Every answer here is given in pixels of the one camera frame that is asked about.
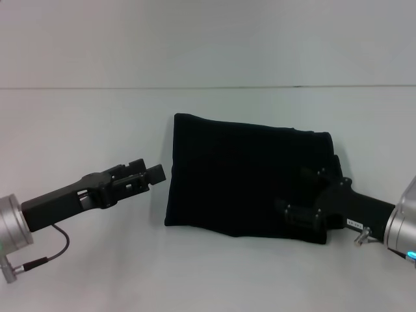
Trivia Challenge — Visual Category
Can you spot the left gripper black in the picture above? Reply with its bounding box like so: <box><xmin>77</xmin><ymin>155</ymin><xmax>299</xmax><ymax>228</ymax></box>
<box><xmin>20</xmin><ymin>158</ymin><xmax>168</xmax><ymax>233</ymax></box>

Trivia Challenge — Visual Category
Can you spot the right arm silver cable plug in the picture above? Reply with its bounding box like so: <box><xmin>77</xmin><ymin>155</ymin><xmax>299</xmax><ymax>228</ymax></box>
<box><xmin>353</xmin><ymin>226</ymin><xmax>373</xmax><ymax>248</ymax></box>

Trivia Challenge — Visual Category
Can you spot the left arm cable with plug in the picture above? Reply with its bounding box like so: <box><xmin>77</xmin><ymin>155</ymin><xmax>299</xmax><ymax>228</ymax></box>
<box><xmin>0</xmin><ymin>223</ymin><xmax>71</xmax><ymax>285</ymax></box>

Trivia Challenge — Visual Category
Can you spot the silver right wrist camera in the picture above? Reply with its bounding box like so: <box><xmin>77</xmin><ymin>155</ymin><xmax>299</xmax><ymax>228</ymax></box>
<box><xmin>398</xmin><ymin>175</ymin><xmax>416</xmax><ymax>213</ymax></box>

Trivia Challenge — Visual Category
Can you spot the black shirt with FREE print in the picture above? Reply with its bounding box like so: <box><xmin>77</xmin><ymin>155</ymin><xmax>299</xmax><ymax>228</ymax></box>
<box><xmin>164</xmin><ymin>112</ymin><xmax>343</xmax><ymax>246</ymax></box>

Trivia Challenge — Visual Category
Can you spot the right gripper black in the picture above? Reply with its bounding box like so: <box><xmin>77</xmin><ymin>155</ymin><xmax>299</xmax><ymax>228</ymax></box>
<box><xmin>274</xmin><ymin>164</ymin><xmax>397</xmax><ymax>242</ymax></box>

